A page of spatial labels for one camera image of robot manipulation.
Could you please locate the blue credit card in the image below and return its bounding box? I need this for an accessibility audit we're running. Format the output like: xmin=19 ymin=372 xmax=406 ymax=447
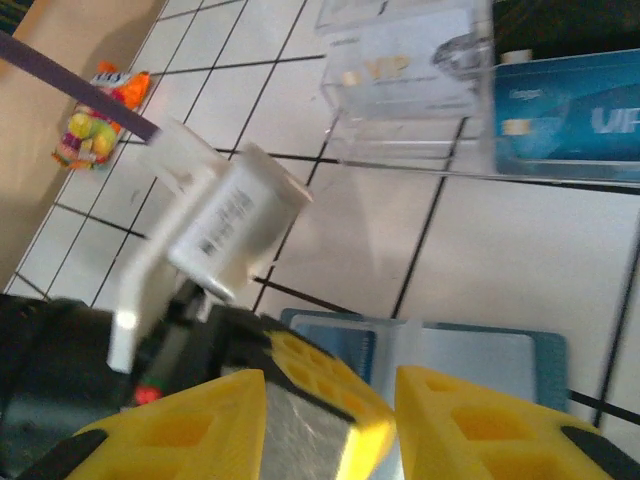
xmin=493 ymin=48 xmax=640 ymax=174
xmin=294 ymin=322 xmax=377 ymax=389

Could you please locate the clear acrylic card box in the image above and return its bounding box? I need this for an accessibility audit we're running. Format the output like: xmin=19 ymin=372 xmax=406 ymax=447
xmin=313 ymin=0 xmax=640 ymax=189

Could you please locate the silver credit card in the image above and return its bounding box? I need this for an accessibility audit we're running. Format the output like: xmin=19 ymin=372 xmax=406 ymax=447
xmin=323 ymin=8 xmax=479 ymax=120

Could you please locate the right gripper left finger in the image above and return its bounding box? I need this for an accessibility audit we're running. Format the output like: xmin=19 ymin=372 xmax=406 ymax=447
xmin=29 ymin=368 xmax=267 ymax=480

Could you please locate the black credit card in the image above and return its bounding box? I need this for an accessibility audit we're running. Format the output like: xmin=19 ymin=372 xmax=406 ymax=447
xmin=492 ymin=0 xmax=640 ymax=64

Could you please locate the orange fruit candy bag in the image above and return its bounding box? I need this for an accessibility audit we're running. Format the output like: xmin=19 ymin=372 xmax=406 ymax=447
xmin=51 ymin=60 xmax=152 ymax=172

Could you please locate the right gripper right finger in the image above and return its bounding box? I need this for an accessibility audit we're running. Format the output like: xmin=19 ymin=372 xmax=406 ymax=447
xmin=394 ymin=363 xmax=640 ymax=480

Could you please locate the white power adapter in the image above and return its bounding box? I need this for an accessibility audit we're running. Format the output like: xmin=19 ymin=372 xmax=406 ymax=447
xmin=107 ymin=118 xmax=314 ymax=374

